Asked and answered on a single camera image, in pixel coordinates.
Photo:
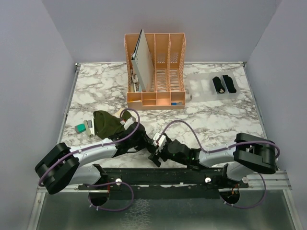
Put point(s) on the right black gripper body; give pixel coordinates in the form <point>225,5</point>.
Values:
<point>168,155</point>

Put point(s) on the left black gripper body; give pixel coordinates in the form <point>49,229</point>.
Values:
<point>140,143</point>

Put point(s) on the black patterned boxer underwear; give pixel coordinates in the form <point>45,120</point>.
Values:
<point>149,145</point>

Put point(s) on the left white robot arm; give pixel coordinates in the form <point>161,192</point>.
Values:
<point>65,165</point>

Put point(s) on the olive green underwear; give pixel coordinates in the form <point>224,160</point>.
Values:
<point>106,125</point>

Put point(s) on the stationery items in organizer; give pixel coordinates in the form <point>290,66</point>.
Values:
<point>135,85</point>

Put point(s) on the teal green eraser block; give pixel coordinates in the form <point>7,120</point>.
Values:
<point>80,128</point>

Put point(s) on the clear plastic compartment tray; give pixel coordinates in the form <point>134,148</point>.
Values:
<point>200,87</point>

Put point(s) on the white grey binder folder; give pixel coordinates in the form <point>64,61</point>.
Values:
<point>142,62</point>

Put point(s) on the black rolled sock left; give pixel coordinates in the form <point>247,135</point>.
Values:
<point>218,85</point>

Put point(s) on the black rolled sock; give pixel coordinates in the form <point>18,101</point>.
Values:
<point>229,84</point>
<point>218,85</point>

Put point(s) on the black rolled sock right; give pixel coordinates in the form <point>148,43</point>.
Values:
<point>229,84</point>

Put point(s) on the peach plastic file organizer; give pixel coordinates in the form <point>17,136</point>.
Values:
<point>168,54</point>

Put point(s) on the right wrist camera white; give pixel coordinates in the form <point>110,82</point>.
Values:
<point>159,141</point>

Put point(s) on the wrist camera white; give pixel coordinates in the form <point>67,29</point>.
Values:
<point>159,141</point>
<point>127,121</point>

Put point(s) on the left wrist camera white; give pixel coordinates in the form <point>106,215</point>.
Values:
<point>127,121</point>

